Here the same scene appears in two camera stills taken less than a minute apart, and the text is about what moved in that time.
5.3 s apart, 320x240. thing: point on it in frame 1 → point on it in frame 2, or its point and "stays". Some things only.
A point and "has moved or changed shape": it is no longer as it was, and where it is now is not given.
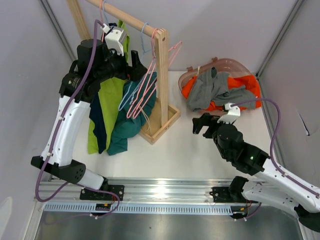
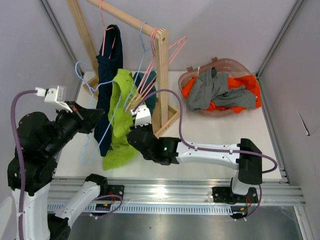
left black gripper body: x=115 y=65 → x=69 y=124
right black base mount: x=221 y=194 stays
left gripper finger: x=137 y=69 → x=90 y=117
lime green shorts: x=110 y=93 → x=123 y=98
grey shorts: x=213 y=86 stays
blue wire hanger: x=104 y=14 has moved or changed shape
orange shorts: x=235 y=82 stays
